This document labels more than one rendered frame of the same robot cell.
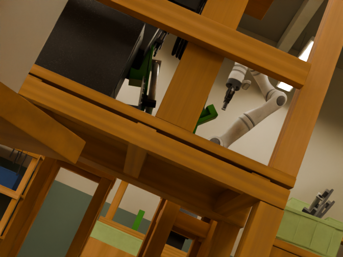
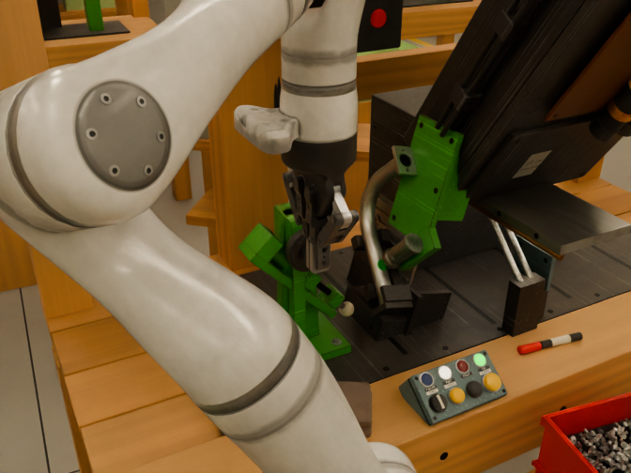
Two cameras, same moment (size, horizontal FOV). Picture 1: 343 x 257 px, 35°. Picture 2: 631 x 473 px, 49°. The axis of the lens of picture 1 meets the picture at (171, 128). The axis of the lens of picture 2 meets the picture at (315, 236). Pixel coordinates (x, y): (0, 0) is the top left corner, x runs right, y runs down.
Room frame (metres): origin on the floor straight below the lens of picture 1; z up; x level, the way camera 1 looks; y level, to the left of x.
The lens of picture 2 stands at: (3.08, -0.49, 1.67)
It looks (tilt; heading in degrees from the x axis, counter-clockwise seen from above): 29 degrees down; 153
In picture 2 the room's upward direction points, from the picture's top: straight up
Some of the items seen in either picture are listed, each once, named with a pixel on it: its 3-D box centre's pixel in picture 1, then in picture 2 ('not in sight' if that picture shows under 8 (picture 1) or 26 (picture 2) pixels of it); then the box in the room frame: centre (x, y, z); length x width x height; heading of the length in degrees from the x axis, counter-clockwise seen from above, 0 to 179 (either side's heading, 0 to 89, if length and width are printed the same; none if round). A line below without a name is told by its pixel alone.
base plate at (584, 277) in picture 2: not in sight; (438, 283); (2.10, 0.29, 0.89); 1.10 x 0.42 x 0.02; 90
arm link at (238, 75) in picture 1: (240, 78); (300, 100); (2.50, -0.22, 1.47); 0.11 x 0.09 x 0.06; 90
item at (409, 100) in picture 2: (91, 54); (447, 171); (1.96, 0.40, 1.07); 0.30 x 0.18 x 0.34; 90
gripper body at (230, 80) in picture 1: (231, 88); (318, 167); (2.50, -0.20, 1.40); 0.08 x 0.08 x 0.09
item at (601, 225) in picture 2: not in sight; (515, 197); (2.20, 0.37, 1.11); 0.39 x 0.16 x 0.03; 0
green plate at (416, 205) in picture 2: (141, 70); (438, 177); (2.16, 0.22, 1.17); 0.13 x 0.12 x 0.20; 90
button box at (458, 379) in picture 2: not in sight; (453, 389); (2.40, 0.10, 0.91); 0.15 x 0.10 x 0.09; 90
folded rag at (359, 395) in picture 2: not in sight; (346, 407); (2.36, -0.07, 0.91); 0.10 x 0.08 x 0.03; 149
